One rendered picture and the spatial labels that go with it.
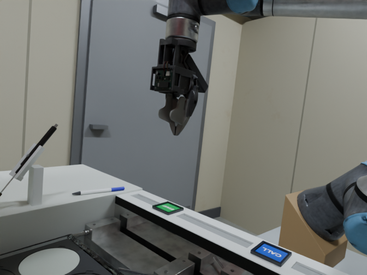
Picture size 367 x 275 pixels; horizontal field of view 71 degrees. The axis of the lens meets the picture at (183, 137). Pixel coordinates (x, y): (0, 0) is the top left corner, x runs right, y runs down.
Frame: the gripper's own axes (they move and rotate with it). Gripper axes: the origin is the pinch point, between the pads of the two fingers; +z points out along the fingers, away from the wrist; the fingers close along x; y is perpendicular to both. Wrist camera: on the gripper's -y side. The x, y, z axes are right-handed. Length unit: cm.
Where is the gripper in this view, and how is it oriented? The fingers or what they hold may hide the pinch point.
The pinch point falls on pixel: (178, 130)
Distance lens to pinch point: 62.0
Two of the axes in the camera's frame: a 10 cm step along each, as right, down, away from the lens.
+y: -6.4, 0.0, -7.6
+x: 7.6, 1.4, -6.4
